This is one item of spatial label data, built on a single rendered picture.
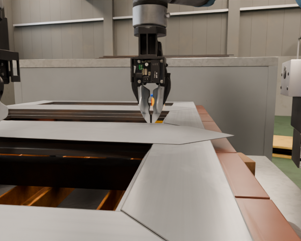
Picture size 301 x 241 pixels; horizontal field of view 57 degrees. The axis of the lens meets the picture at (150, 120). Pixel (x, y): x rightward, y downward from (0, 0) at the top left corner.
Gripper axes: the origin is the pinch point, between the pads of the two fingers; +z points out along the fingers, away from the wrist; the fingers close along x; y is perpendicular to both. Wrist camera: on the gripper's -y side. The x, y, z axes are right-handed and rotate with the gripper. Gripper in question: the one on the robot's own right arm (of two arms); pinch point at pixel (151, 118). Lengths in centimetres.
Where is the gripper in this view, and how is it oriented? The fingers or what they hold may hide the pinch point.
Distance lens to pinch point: 65.7
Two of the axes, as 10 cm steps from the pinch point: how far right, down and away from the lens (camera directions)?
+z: 0.0, 9.9, 1.4
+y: -1.2, 1.4, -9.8
